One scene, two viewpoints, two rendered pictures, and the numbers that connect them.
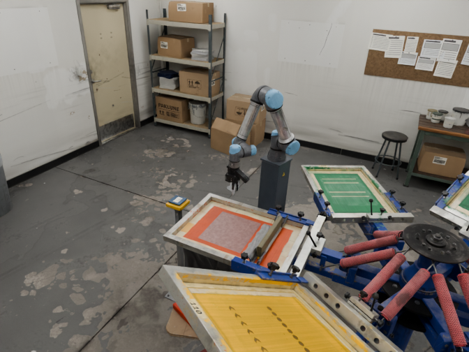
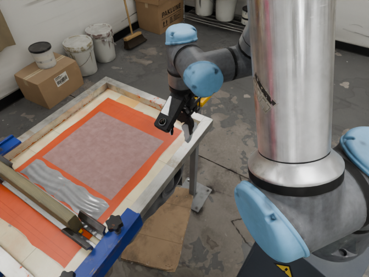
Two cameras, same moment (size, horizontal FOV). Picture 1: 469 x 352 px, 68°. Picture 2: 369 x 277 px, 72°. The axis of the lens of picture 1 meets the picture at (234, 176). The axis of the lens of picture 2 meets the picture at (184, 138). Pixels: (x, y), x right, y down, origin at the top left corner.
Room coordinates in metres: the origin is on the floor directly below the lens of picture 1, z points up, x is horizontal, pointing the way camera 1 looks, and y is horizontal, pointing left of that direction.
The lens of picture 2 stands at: (2.21, -0.58, 1.70)
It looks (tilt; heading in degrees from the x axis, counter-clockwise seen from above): 47 degrees down; 96
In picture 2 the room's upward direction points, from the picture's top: straight up
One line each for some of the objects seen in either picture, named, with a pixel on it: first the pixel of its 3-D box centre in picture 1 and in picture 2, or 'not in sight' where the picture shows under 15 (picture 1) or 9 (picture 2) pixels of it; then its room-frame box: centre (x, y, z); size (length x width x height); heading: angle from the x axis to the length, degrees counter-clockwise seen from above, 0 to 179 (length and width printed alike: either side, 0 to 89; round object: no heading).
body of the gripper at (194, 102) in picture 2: (232, 173); (183, 99); (2.14, 0.01, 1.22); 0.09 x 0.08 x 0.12; 64
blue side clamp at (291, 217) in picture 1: (288, 219); (99, 260); (1.96, -0.38, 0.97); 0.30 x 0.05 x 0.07; 65
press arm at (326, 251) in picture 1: (326, 254); not in sight; (1.57, -0.56, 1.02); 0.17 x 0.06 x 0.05; 65
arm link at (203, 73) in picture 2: (246, 150); (205, 70); (2.20, -0.08, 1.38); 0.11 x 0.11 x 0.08; 28
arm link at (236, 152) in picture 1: (235, 153); (182, 50); (2.14, 0.00, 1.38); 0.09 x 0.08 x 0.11; 118
